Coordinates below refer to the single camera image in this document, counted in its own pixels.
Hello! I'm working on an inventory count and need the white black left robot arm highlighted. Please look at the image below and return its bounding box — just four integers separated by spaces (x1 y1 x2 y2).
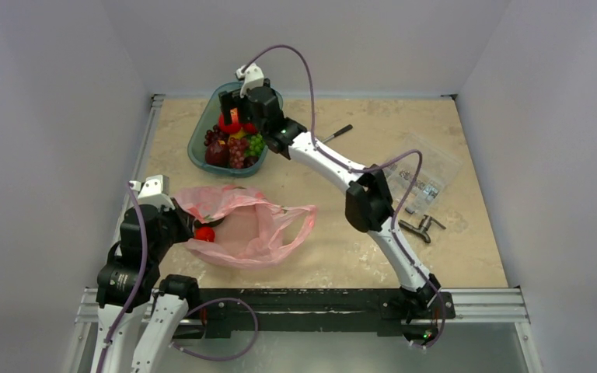
91 204 201 372

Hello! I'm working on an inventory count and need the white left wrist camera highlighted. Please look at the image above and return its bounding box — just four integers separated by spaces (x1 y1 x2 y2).
128 174 176 211

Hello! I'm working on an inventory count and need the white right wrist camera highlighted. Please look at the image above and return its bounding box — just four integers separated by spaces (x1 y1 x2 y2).
235 62 271 98

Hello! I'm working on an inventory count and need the pink plastic bag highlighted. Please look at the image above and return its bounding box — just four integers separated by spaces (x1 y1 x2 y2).
174 184 317 269

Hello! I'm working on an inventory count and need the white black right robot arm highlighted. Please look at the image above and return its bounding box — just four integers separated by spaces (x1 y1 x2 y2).
218 86 440 316

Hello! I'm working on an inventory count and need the small red fake tomato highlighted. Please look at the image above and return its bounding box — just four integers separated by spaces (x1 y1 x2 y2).
242 122 258 135

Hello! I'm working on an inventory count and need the teal plastic basin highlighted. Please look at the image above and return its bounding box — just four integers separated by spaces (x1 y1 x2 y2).
187 82 268 178

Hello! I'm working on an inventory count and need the green fake grape bunch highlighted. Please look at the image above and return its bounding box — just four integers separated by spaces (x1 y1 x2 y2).
245 134 266 157

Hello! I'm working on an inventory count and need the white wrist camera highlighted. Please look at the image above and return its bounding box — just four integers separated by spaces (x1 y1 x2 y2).
235 62 271 98
128 174 176 211

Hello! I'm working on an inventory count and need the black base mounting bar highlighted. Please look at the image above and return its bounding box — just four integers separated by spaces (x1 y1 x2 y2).
176 288 456 343

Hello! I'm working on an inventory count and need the dark purple grape bunch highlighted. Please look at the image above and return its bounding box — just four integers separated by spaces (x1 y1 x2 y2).
204 124 229 147

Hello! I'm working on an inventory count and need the dark red fake apple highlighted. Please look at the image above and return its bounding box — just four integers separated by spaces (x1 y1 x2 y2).
204 140 230 168

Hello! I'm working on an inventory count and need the yellow fake banana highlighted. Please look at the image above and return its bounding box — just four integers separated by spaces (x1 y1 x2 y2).
229 129 248 139

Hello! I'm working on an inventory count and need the dark fake plum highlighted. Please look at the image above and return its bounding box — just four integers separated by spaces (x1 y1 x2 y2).
243 155 259 168

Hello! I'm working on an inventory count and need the red fake grape bunch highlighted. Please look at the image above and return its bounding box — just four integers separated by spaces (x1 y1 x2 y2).
227 138 250 169

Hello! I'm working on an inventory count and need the clear plastic screw box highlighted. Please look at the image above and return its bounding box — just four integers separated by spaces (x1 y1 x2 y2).
383 132 462 214

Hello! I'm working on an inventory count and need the small black handled hammer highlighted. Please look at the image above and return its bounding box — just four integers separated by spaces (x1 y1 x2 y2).
321 124 353 143

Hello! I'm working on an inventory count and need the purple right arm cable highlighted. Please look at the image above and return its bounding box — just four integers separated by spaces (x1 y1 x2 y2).
242 44 446 351

